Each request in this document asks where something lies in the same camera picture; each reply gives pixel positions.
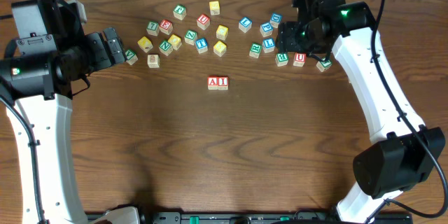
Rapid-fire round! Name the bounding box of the red I block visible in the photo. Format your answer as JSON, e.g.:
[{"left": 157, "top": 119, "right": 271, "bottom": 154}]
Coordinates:
[{"left": 218, "top": 76, "right": 229, "bottom": 90}]

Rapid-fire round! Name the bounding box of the red A block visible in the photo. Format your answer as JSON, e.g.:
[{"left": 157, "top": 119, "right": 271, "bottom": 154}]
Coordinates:
[{"left": 207, "top": 76, "right": 218, "bottom": 90}]

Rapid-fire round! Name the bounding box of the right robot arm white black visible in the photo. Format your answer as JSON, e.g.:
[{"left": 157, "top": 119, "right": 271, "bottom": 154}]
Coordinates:
[{"left": 276, "top": 0, "right": 445, "bottom": 223}]

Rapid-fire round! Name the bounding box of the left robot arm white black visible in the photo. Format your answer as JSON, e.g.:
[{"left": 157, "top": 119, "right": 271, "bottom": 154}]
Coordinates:
[{"left": 1, "top": 27, "right": 126, "bottom": 223}]

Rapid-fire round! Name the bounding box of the red U block lower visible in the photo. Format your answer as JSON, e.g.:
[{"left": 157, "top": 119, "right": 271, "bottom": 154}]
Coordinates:
[{"left": 293, "top": 52, "right": 307, "bottom": 67}]

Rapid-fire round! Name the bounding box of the red u block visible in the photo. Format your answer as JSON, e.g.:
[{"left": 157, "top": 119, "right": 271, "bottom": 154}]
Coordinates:
[
  {"left": 293, "top": 52, "right": 307, "bottom": 67},
  {"left": 197, "top": 14, "right": 211, "bottom": 30}
]

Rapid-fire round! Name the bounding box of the green V block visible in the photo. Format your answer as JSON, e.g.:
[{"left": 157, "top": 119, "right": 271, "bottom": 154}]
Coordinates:
[{"left": 125, "top": 49, "right": 138, "bottom": 65}]

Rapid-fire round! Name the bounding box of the green J block right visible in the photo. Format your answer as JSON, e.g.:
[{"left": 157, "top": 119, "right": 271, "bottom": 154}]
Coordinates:
[{"left": 316, "top": 60, "right": 333, "bottom": 72}]

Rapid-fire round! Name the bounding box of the green j block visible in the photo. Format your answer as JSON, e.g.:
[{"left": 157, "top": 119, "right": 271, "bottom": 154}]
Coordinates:
[
  {"left": 173, "top": 4, "right": 187, "bottom": 20},
  {"left": 316, "top": 60, "right": 333, "bottom": 72}
]

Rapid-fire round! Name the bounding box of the green B block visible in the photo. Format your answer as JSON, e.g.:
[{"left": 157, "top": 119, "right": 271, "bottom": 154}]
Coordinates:
[{"left": 275, "top": 53, "right": 289, "bottom": 67}]

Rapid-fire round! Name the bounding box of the blue D block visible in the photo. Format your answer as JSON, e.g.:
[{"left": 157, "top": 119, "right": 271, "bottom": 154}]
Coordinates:
[{"left": 269, "top": 13, "right": 283, "bottom": 28}]

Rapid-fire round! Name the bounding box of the yellow block left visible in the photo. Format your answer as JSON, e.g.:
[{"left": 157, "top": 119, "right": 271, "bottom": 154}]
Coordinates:
[{"left": 137, "top": 36, "right": 153, "bottom": 53}]

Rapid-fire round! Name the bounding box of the blue L block lower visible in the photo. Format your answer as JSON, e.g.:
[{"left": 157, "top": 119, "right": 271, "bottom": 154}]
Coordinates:
[{"left": 262, "top": 38, "right": 275, "bottom": 53}]

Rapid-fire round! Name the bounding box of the blue l block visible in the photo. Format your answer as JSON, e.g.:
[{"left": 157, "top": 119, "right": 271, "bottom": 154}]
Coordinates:
[
  {"left": 239, "top": 17, "right": 252, "bottom": 33},
  {"left": 262, "top": 38, "right": 275, "bottom": 53}
]

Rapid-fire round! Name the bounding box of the blue P block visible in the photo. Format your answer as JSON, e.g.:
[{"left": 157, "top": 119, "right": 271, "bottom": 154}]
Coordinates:
[{"left": 260, "top": 22, "right": 274, "bottom": 38}]

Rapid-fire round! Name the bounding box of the plain wooden picture block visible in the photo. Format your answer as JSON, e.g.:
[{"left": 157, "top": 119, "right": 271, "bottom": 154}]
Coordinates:
[{"left": 147, "top": 54, "right": 160, "bottom": 69}]

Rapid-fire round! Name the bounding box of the green R block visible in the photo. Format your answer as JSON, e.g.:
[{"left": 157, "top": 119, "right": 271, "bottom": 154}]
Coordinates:
[{"left": 249, "top": 43, "right": 262, "bottom": 58}]

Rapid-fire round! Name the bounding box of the green N block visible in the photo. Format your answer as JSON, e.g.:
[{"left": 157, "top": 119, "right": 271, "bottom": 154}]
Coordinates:
[{"left": 159, "top": 40, "right": 174, "bottom": 56}]

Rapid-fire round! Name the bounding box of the red E block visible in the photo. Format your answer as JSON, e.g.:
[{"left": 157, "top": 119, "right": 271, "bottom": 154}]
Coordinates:
[{"left": 159, "top": 20, "right": 174, "bottom": 35}]

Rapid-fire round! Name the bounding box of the blue L block upper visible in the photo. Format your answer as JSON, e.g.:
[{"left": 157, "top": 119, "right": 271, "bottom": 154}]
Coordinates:
[{"left": 239, "top": 17, "right": 252, "bottom": 33}]

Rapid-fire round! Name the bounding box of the yellow block beside N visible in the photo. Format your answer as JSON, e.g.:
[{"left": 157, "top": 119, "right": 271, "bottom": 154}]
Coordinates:
[{"left": 168, "top": 34, "right": 182, "bottom": 50}]

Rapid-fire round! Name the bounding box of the green Z block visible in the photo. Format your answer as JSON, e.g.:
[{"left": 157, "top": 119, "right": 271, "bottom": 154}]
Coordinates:
[{"left": 184, "top": 29, "right": 197, "bottom": 46}]

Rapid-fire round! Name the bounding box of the yellow block middle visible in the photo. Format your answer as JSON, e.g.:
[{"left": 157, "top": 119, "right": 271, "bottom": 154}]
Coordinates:
[{"left": 216, "top": 24, "right": 229, "bottom": 41}]

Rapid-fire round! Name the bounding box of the yellow block lower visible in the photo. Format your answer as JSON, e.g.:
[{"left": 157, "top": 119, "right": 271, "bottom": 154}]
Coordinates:
[{"left": 213, "top": 41, "right": 228, "bottom": 57}]

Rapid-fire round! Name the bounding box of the blue T block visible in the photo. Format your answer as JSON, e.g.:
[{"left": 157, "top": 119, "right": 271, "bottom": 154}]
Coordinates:
[{"left": 195, "top": 38, "right": 208, "bottom": 54}]

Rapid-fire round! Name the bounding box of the yellow block top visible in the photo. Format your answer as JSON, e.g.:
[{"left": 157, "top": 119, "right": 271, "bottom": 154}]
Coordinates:
[{"left": 209, "top": 1, "right": 221, "bottom": 15}]

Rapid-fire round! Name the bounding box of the red U block upper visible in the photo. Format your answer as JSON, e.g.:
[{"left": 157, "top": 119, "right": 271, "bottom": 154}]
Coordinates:
[{"left": 197, "top": 14, "right": 211, "bottom": 30}]

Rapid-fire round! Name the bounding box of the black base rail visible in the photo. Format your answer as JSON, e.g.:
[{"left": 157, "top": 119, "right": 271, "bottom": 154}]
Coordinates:
[{"left": 87, "top": 210, "right": 414, "bottom": 224}]

